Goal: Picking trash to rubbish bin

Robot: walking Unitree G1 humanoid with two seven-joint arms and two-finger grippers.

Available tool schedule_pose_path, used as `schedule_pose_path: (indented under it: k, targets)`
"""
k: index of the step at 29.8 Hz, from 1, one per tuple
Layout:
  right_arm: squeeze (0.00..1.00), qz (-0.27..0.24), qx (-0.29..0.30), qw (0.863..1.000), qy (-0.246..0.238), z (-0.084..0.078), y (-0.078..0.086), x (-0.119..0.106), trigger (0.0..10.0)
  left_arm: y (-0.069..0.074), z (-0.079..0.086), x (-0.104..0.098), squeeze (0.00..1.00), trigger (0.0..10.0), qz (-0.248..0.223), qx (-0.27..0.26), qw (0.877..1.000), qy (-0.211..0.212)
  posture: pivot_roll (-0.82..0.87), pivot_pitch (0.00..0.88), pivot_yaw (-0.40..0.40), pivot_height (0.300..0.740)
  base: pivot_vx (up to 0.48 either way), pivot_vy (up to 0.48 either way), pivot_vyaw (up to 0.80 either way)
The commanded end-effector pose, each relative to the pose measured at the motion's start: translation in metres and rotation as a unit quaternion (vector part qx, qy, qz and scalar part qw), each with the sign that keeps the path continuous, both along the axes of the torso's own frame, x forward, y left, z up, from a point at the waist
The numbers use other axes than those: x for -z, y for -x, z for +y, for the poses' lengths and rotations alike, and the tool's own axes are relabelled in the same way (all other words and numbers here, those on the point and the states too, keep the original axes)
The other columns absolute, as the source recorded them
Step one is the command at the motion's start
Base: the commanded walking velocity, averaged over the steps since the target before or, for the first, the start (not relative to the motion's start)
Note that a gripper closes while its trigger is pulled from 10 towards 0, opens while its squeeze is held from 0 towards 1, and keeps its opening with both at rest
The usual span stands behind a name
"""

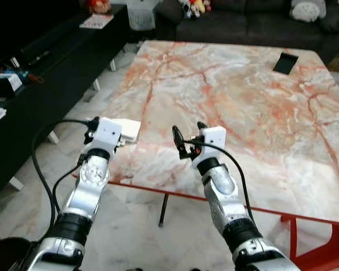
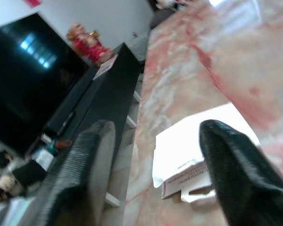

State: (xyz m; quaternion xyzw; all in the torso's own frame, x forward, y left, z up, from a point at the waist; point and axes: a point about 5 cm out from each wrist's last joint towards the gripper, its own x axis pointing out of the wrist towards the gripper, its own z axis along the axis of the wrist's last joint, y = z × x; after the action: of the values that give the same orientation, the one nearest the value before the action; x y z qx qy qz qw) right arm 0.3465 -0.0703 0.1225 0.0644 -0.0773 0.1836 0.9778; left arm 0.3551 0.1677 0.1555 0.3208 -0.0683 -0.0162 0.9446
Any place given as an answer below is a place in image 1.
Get white paper box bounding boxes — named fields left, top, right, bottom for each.
left=119, top=118, right=142, bottom=143

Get black low console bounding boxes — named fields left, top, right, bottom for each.
left=0, top=5, right=131, bottom=201

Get black remote control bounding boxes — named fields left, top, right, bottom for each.
left=27, top=50, right=53, bottom=65

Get white and black box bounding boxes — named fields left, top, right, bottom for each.
left=0, top=72, right=24, bottom=95

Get black flat packet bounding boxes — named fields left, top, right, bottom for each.
left=272, top=51, right=299, bottom=76

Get white and red magazine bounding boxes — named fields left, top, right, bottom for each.
left=79, top=14, right=115, bottom=30

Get dark grey sofa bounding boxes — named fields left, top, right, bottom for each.
left=154, top=0, right=339, bottom=64

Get colourful plush toy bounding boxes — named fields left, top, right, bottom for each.
left=178, top=0, right=212, bottom=19

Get white lace cloth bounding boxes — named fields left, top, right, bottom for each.
left=127, top=0, right=159, bottom=32

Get red plush toy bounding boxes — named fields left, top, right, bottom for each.
left=85, top=0, right=113, bottom=15

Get grey round cushion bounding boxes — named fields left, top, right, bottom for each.
left=289, top=0, right=327, bottom=23

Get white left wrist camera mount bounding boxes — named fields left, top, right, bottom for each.
left=95, top=117, right=124, bottom=150

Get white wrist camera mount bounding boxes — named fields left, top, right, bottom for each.
left=95, top=117, right=124, bottom=150
left=191, top=126, right=227, bottom=169

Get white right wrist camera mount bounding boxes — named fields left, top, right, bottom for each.
left=191, top=126, right=227, bottom=169

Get marble table with red frame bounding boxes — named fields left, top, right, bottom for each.
left=73, top=40, right=339, bottom=271

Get red handled scissors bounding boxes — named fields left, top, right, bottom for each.
left=21, top=70, right=46, bottom=85

